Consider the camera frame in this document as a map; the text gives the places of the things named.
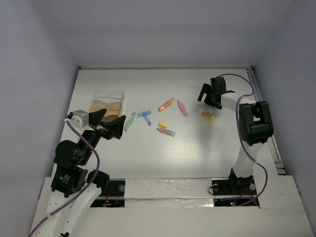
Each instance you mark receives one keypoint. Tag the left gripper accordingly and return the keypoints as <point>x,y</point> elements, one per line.
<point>102,128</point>

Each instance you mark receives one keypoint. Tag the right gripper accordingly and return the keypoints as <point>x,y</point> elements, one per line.
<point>206,89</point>

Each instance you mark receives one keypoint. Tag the green highlighter pen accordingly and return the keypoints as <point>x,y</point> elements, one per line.
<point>130,121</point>

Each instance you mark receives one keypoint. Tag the pink highlighter pen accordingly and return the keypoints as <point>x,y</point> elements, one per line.
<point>182,108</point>

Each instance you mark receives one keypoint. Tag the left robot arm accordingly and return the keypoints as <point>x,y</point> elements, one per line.
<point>78,181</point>

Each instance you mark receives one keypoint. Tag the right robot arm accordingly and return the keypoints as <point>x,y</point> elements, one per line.
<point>254,128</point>

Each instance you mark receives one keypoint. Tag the orange plastic container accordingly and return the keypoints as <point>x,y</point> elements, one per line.
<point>114,109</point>

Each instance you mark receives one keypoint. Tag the clear plastic container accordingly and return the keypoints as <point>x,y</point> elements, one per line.
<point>109,97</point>

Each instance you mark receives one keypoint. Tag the yellow highlighter pen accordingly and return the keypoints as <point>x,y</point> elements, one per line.
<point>210,122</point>

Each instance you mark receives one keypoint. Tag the orange highlighter pen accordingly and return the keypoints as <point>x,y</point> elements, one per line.
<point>166,104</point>

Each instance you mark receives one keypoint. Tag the blue highlighter pen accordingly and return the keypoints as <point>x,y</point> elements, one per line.
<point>144,113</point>

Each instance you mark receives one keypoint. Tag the blue pen cap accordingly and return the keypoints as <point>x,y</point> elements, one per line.
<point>148,120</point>

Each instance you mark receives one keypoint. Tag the yellow eraser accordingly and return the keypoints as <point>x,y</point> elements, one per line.
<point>162,125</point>

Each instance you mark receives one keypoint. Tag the short pencil in tube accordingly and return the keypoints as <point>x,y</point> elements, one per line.
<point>166,132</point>

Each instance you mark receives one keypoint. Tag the silver foil strip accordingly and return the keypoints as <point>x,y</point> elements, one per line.
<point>167,193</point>

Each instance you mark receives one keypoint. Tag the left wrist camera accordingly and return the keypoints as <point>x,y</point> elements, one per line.
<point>78,119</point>

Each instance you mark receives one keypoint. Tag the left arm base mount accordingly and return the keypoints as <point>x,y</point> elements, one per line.
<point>113,197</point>

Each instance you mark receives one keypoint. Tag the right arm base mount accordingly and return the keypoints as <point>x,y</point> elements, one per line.
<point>226,196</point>

